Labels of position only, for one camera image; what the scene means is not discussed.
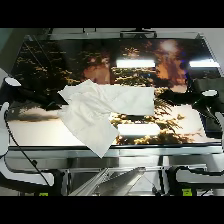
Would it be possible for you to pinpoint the white shirt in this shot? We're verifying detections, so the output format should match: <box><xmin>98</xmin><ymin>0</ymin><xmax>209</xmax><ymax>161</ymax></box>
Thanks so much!
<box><xmin>57</xmin><ymin>79</ymin><xmax>156</xmax><ymax>159</ymax></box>

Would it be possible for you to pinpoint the black cable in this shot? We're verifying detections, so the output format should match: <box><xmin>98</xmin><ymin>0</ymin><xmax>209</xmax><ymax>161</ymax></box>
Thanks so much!
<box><xmin>3</xmin><ymin>111</ymin><xmax>53</xmax><ymax>188</ymax></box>

